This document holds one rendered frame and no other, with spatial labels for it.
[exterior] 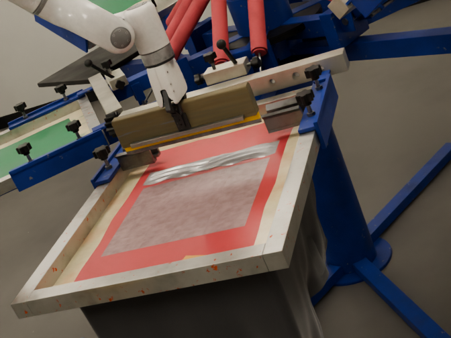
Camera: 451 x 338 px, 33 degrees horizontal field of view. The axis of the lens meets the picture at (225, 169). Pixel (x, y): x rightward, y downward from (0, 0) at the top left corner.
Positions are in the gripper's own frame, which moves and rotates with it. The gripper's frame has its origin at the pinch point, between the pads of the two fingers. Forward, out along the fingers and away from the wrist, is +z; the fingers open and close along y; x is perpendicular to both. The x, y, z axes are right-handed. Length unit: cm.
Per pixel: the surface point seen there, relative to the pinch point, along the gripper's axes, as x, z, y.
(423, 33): 53, 16, -64
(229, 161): 6.5, 13.5, -0.1
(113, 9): -68, -9, -129
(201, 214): 5.2, 14.1, 23.4
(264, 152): 15.6, 13.4, -0.1
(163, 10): -42, -4, -115
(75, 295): -13, 12, 50
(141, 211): -12.7, 14.2, 15.0
